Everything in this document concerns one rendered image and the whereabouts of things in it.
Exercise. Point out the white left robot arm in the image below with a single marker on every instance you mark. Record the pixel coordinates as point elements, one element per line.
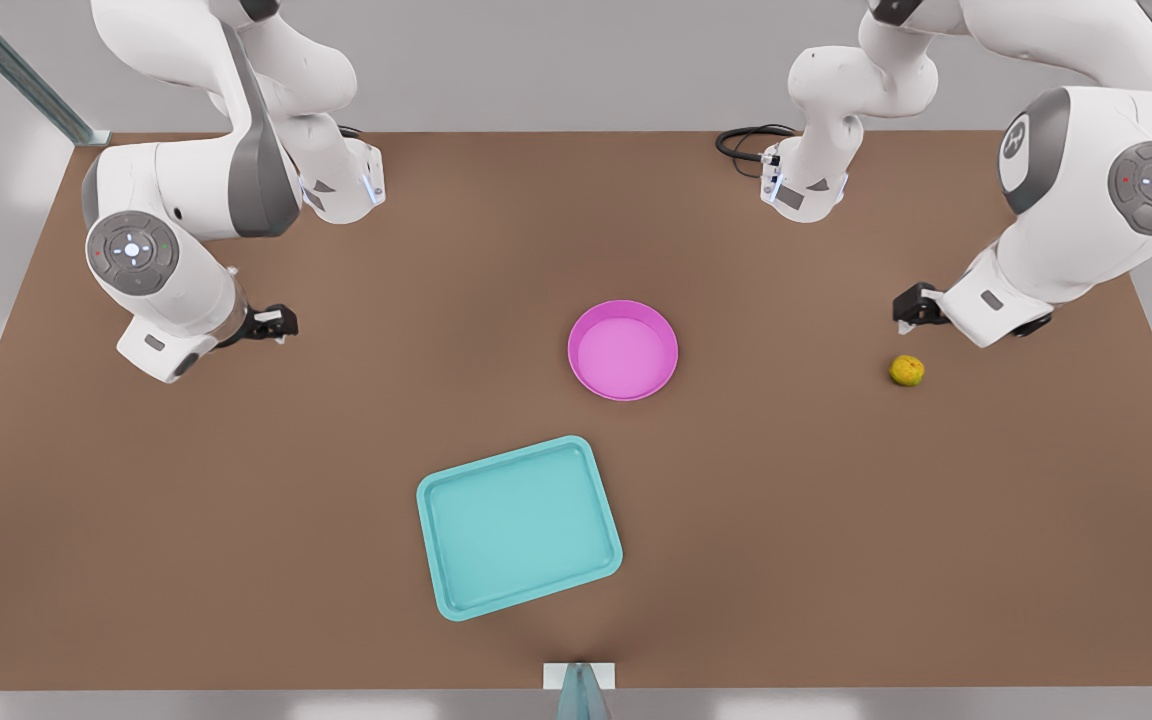
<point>1076,200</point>

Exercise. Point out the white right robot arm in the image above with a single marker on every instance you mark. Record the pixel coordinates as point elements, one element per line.
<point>186,190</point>

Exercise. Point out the pink round plate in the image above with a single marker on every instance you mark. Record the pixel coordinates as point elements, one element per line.
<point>623,350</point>

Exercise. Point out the teal rectangular tray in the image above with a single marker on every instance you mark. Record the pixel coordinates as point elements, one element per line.
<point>519,527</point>

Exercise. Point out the small orange fruit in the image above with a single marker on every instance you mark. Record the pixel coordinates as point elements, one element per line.
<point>907,370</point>

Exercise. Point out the silver frame post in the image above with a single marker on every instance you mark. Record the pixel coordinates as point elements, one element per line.
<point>581,692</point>
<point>21,72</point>

